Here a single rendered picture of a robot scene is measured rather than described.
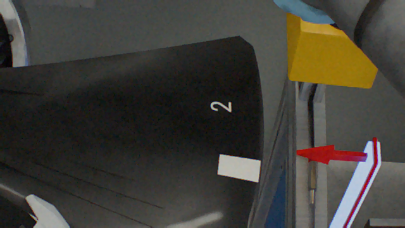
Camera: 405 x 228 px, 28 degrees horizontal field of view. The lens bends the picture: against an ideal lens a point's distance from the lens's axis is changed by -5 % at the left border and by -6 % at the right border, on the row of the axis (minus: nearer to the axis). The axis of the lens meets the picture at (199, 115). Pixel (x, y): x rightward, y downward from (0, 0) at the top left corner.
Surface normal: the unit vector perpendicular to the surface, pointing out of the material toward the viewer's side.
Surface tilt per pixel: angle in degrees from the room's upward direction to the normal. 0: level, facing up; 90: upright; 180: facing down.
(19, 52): 50
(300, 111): 0
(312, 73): 90
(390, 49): 74
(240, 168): 15
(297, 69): 90
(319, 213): 0
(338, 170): 0
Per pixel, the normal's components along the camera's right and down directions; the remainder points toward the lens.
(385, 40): -0.78, 0.26
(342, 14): -0.82, 0.41
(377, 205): 0.07, -0.56
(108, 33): -0.05, 0.83
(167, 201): 0.20, -0.36
